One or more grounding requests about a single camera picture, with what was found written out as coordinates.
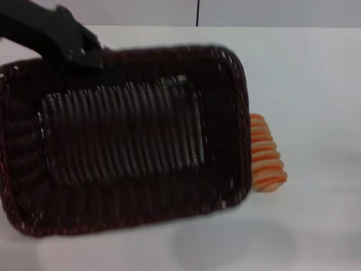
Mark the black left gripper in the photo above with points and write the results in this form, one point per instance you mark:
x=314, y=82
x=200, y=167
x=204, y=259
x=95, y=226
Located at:
x=66, y=36

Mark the dark brown woven basket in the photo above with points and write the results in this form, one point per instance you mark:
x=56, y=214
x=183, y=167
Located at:
x=127, y=146

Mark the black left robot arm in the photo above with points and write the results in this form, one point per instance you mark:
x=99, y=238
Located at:
x=22, y=25

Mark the orange striped twisted bread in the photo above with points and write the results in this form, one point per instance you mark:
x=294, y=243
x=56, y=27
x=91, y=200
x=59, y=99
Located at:
x=265, y=158

